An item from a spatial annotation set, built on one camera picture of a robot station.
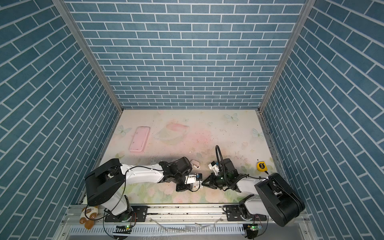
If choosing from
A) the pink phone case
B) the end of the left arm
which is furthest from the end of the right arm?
the pink phone case

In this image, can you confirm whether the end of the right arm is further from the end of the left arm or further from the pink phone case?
the pink phone case

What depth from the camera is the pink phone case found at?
970 mm
